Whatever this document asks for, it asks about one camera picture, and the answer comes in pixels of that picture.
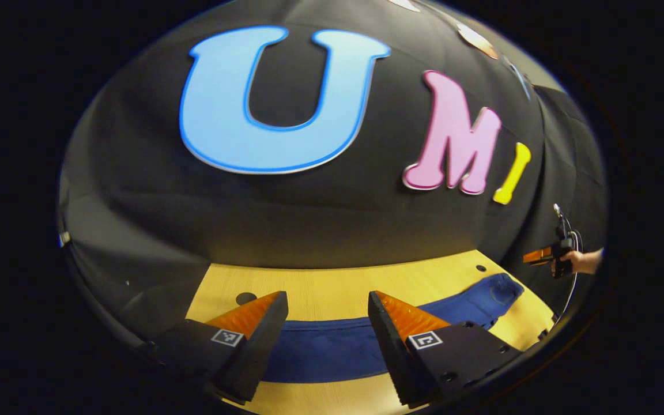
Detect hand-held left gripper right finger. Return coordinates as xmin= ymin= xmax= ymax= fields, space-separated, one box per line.
xmin=368 ymin=290 xmax=526 ymax=409

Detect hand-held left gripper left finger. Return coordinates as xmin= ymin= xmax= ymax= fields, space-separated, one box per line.
xmin=139 ymin=290 xmax=289 ymax=404

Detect blue denim jeans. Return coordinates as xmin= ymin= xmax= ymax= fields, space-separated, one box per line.
xmin=260 ymin=273 xmax=525 ymax=384

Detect black backdrop cloth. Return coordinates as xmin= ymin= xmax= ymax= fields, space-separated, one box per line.
xmin=58 ymin=0 xmax=608 ymax=346

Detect thin grey gripper cable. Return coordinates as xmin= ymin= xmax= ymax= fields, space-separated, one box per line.
xmin=553 ymin=229 xmax=584 ymax=325

